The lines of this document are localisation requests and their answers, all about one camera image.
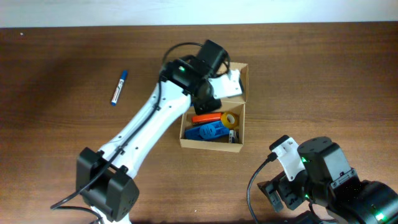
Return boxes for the black right camera cable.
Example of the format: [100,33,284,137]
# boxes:
[246,151,278,224]

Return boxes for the small white blue box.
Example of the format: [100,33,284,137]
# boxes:
[229,129,239,144]

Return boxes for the yellow tape roll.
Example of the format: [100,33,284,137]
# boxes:
[221,111,239,129]

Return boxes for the black left camera cable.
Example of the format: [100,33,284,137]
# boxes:
[49,42,231,224]

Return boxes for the black camera cable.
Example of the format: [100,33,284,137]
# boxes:
[49,42,231,224]
[246,151,278,224]

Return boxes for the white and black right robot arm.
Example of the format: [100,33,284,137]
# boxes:
[257,135,397,223]

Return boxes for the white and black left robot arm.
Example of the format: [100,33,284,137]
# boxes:
[76,40,243,223]

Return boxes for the blue whiteboard marker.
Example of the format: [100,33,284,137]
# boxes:
[111,70,128,106]

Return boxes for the orange stapler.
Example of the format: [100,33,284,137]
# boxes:
[192,113,222,124]

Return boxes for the brown cardboard box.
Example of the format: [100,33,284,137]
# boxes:
[180,62,249,152]

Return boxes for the blue plastic case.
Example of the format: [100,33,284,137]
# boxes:
[185,121,229,141]

